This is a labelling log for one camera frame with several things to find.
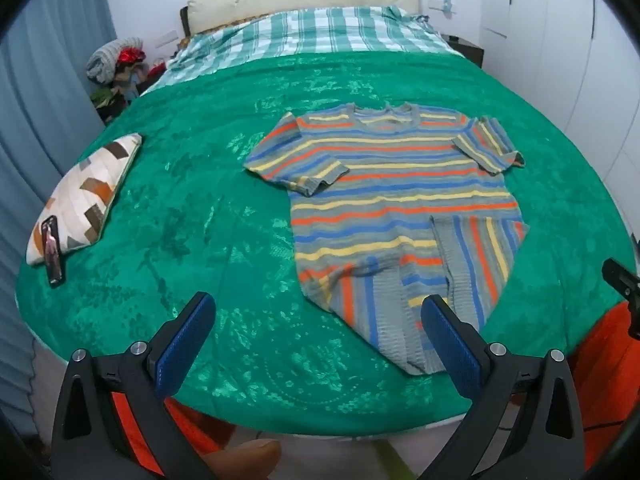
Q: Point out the dark bedside table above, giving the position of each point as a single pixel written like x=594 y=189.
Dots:
x=467 y=50

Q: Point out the wall socket with blue plug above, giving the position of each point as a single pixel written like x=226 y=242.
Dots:
x=444 y=4

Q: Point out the black smartphone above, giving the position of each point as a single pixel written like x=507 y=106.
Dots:
x=52 y=255

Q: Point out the pile of mixed clothes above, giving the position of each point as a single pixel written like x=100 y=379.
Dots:
x=125 y=90

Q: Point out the person's orange clothing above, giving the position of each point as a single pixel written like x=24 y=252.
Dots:
x=600 y=385

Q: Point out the white wall socket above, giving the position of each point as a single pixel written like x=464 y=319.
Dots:
x=166 y=39

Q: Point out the grey knitted rolled blanket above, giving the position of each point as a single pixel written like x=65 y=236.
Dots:
x=107 y=57

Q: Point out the green plaid bed sheet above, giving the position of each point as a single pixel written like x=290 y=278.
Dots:
x=325 y=30

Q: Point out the blue-grey curtain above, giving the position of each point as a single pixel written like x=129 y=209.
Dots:
x=40 y=85

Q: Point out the green floral bedspread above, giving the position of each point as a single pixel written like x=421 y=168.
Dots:
x=200 y=210

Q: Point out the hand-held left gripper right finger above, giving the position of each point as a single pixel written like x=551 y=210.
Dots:
x=452 y=345

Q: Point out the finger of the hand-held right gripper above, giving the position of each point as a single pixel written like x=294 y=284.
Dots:
x=631 y=292

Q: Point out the brown patchwork pillow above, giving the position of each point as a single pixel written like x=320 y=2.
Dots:
x=85 y=195

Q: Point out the white wardrobe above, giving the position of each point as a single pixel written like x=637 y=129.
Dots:
x=560 y=60

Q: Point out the striped knitted short-sleeve sweater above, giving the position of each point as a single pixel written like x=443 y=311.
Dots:
x=380 y=185

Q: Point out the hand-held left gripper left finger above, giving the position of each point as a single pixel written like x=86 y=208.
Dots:
x=182 y=345

